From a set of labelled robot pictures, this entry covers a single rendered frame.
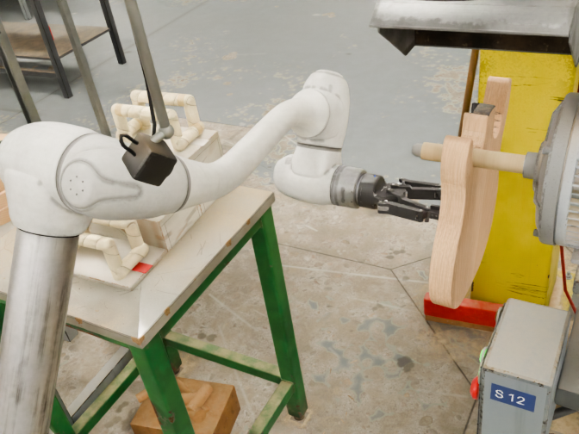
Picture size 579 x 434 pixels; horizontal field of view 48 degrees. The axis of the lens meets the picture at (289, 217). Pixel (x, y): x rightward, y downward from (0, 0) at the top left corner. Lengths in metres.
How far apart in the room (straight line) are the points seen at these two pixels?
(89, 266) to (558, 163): 1.08
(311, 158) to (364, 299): 1.40
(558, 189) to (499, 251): 1.41
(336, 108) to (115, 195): 0.60
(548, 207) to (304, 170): 0.56
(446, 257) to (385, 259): 1.72
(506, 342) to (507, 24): 0.47
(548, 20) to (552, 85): 1.05
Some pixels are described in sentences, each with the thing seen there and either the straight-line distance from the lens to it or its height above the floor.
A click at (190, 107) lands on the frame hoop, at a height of 1.18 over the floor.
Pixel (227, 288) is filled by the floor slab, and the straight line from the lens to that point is 2.90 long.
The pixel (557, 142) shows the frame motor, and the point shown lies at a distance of 1.05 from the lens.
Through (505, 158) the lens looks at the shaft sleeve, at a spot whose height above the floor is 1.26.
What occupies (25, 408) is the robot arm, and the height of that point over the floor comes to 1.04.
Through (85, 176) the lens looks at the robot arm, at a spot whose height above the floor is 1.43.
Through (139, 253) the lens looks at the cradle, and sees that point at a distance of 1.56.
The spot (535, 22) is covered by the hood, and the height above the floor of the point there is 1.51.
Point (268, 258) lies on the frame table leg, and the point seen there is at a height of 0.74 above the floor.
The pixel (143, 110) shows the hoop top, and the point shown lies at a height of 1.21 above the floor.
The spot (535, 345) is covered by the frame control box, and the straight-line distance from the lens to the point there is 1.03.
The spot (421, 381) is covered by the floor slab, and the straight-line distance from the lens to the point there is 2.43.
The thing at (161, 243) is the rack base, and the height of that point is 0.96.
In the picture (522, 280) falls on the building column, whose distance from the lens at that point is 2.50.
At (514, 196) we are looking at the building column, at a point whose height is 0.58.
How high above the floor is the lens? 1.86
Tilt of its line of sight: 35 degrees down
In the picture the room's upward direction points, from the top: 9 degrees counter-clockwise
